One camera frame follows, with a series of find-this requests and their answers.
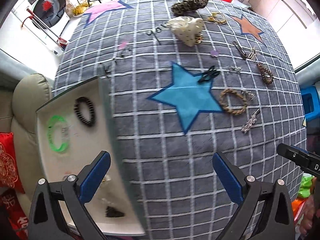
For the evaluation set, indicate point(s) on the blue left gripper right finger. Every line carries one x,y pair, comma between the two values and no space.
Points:
231,177

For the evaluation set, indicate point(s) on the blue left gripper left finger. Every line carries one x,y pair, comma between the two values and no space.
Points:
92,175

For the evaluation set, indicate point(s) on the person's right hand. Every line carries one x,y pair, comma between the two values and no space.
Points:
310,209

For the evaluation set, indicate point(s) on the small dark claw clip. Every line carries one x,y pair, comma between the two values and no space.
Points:
112,212

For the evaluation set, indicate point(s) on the shallow white tray box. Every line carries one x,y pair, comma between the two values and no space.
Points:
85,143

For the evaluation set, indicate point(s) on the blue plastic stool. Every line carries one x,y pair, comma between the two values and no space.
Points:
310,100

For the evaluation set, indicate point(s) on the silver star hair clip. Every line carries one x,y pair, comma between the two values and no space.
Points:
251,121

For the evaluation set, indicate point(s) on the green plastic bangle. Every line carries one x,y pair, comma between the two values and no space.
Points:
54,123

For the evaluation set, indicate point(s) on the red embroidered cushion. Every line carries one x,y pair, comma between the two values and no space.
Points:
9,172

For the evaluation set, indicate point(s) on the silver rhinestone earring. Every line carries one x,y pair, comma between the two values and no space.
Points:
248,94

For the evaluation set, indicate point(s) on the red printed fabric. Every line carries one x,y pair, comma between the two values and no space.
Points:
14,221

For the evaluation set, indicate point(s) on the brown braided drop clip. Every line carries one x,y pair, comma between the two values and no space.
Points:
266,74

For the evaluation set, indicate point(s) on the beige leather sofa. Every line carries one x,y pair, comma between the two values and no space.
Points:
18,115

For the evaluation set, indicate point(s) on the black bow hair clip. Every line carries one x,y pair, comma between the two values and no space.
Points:
208,75

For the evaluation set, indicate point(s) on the grey checked bed cover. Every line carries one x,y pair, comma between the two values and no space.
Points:
168,126

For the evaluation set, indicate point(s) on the dark slim hair pin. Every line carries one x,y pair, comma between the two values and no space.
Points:
240,50

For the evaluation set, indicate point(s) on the red broom with dustpan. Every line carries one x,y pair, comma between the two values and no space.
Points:
52,26

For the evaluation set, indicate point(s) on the white dotted scrunchie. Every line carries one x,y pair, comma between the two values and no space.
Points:
187,29

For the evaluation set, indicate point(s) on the leopard print scrunchie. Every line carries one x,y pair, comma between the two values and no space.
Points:
186,6

